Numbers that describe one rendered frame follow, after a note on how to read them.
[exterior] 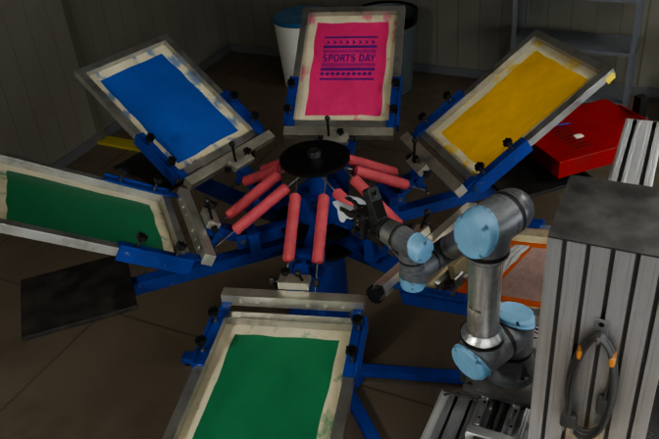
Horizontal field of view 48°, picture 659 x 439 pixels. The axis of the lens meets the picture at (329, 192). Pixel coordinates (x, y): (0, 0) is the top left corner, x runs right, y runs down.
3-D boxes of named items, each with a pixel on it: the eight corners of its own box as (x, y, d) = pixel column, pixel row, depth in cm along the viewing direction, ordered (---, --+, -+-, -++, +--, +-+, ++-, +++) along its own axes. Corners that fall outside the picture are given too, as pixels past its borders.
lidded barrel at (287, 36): (343, 72, 739) (338, 6, 704) (325, 94, 696) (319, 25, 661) (292, 68, 757) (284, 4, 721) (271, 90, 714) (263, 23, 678)
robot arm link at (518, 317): (541, 345, 214) (545, 309, 207) (512, 368, 207) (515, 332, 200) (508, 324, 222) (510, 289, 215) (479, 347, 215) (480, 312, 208)
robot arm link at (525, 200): (535, 167, 188) (437, 232, 229) (507, 184, 182) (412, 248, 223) (561, 206, 186) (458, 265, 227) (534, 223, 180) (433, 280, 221)
